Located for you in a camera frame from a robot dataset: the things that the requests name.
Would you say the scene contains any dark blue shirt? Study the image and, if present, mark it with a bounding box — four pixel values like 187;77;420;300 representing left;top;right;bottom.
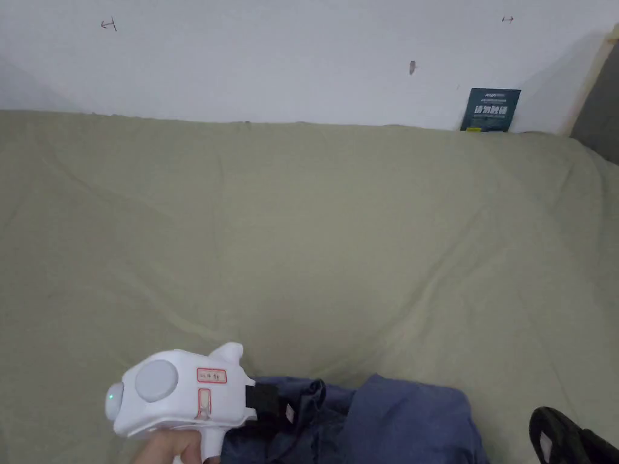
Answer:
219;374;490;464

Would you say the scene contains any dark blue printed card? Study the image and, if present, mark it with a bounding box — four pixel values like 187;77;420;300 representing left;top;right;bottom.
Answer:
459;88;522;134

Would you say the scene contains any bed with pale green sheet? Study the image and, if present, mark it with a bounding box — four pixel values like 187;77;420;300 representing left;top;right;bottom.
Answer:
0;109;619;464

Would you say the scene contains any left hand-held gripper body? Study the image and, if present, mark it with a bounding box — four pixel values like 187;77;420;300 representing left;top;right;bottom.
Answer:
105;342;284;459

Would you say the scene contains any person's left hand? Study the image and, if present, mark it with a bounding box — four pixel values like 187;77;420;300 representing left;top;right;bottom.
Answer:
129;429;222;464

